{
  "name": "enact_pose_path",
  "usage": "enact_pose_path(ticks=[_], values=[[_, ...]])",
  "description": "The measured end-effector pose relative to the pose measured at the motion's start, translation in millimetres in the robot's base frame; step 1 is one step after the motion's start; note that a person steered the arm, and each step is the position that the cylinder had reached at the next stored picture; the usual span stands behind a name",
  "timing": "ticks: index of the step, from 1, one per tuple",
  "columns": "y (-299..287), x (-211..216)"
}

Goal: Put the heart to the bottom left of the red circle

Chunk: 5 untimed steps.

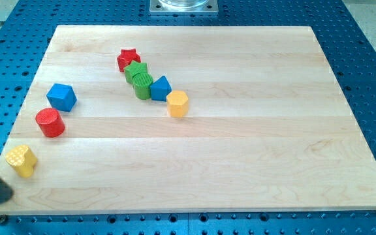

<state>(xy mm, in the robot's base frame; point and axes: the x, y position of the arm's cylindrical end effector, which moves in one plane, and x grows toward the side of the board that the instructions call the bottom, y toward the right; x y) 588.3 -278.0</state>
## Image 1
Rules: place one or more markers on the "red star block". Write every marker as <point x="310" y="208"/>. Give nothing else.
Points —
<point x="125" y="58"/>

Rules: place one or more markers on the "yellow hexagon block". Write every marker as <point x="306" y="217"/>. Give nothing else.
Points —
<point x="177" y="103"/>

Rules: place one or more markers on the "blue triangle block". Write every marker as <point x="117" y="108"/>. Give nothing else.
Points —
<point x="160" y="89"/>

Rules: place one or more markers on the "green cylinder block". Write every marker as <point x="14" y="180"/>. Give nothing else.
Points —
<point x="141" y="85"/>

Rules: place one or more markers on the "blue cube block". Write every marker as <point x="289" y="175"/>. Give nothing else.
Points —
<point x="61" y="97"/>

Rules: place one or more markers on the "green star block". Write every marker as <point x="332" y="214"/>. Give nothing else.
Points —
<point x="133" y="69"/>

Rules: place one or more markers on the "yellow heart block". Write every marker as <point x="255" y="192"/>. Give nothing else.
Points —
<point x="22" y="160"/>

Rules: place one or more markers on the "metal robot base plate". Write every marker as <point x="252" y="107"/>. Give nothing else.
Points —
<point x="168" y="7"/>

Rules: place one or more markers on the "red cylinder block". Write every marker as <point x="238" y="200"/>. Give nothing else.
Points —
<point x="50" y="122"/>

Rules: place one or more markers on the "wooden board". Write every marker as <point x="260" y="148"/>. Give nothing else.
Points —
<point x="268" y="127"/>

